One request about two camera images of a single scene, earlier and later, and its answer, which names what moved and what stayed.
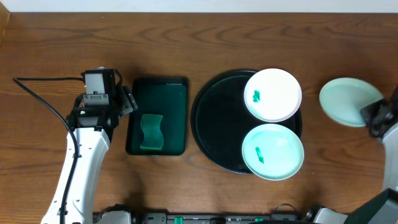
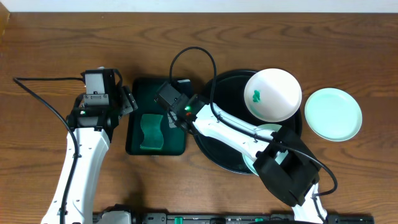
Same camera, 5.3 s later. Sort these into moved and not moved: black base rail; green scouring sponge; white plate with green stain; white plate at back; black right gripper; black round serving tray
Moved: white plate with green stain; black right gripper
Not moved: white plate at back; black round serving tray; black base rail; green scouring sponge
